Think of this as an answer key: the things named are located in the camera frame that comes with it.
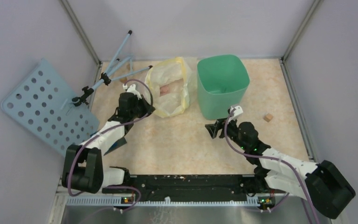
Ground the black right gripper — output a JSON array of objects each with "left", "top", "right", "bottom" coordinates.
[{"left": 205, "top": 114, "right": 248, "bottom": 150}]

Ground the blue block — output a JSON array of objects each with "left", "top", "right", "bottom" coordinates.
[{"left": 104, "top": 137, "right": 127, "bottom": 155}]

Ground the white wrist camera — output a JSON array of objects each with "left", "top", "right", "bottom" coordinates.
[
  {"left": 228, "top": 105, "right": 243, "bottom": 122},
  {"left": 123, "top": 84, "right": 142, "bottom": 99}
]

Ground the light blue tripod stand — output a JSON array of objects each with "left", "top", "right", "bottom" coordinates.
[{"left": 72, "top": 30, "right": 153, "bottom": 107}]

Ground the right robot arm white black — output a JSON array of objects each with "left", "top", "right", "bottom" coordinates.
[{"left": 205, "top": 119, "right": 356, "bottom": 219}]

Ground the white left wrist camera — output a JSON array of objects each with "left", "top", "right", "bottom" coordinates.
[{"left": 123, "top": 84, "right": 142, "bottom": 99}]

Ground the green plastic trash bin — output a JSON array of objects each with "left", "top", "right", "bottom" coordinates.
[{"left": 197, "top": 55, "right": 250, "bottom": 120}]

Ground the white toothed cable rail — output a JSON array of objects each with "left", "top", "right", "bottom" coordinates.
[{"left": 66, "top": 196, "right": 260, "bottom": 207}]

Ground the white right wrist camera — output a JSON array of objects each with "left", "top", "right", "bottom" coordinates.
[{"left": 228, "top": 105, "right": 243, "bottom": 122}]

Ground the small wooden cube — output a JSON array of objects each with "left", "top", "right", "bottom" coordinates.
[{"left": 263, "top": 113, "right": 274, "bottom": 122}]

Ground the light blue perforated board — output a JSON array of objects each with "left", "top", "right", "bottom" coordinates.
[{"left": 1, "top": 59, "right": 100, "bottom": 156}]

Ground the pink translucent trash bag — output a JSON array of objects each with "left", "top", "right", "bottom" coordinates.
[{"left": 159, "top": 84, "right": 173, "bottom": 96}]

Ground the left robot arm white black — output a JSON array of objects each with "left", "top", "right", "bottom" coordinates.
[{"left": 61, "top": 92, "right": 154, "bottom": 193}]

